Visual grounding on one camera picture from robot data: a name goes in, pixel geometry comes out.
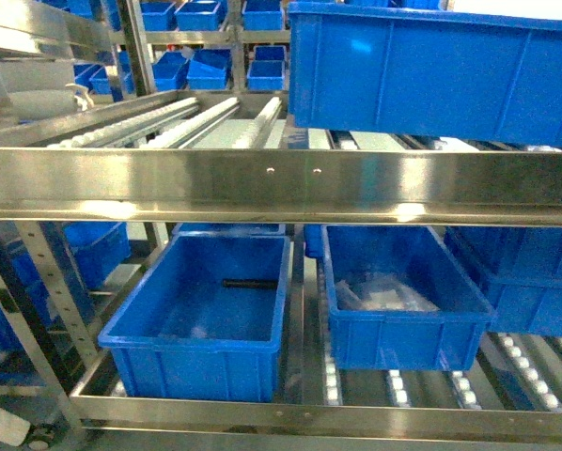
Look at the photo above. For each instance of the open blue crate lower left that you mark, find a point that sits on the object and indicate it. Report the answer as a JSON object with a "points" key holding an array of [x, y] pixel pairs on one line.
{"points": [[205, 322]]}

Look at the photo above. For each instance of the open blue crate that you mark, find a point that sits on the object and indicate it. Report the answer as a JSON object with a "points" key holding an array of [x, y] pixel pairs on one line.
{"points": [[205, 322], [398, 299]]}

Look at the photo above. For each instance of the open blue crate lower middle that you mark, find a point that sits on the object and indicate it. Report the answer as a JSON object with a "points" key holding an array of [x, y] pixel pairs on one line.
{"points": [[398, 299]]}

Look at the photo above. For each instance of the blue crate lower right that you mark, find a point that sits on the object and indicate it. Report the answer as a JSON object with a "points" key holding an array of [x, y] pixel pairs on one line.
{"points": [[519, 271]]}

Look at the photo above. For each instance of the blue crate upper right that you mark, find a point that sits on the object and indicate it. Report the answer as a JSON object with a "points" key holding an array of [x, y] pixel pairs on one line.
{"points": [[426, 72]]}

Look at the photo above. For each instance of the steel shelf front rail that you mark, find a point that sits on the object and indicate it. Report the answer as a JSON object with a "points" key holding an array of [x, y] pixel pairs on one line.
{"points": [[282, 186]]}

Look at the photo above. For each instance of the steel shelf rail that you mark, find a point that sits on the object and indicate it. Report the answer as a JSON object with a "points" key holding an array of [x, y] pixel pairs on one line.
{"points": [[446, 425], [282, 186]]}

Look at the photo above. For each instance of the lower steel shelf rail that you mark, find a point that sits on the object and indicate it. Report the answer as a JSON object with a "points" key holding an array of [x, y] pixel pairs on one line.
{"points": [[446, 425]]}

